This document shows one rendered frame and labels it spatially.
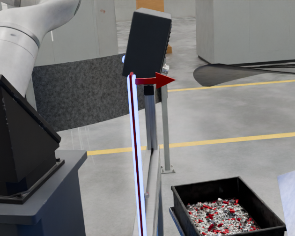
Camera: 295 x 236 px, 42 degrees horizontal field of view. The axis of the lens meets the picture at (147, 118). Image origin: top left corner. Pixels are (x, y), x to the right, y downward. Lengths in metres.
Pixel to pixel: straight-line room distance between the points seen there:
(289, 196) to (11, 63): 0.61
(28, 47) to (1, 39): 0.06
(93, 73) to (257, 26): 4.89
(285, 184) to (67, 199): 0.49
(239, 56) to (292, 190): 6.32
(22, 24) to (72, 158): 0.33
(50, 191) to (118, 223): 1.62
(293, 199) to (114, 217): 1.92
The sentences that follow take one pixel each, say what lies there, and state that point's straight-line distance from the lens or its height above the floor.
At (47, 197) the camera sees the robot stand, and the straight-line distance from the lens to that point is 0.80.
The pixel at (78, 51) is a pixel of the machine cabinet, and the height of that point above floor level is 0.45.
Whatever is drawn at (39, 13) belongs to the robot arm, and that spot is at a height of 1.27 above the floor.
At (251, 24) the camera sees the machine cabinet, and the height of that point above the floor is 0.70.
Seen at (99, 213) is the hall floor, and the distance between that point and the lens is 2.54.
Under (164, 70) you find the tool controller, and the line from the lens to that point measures 1.17.
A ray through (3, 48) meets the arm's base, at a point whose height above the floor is 1.21.
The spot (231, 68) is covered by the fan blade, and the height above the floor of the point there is 1.21.
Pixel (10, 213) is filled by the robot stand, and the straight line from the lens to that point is 0.78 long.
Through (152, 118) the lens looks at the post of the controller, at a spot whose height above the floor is 0.96.
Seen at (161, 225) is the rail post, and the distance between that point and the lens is 1.26.
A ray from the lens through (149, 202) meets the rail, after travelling 0.88.
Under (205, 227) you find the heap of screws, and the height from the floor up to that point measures 0.84.
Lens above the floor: 1.30
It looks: 18 degrees down
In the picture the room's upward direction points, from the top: 4 degrees counter-clockwise
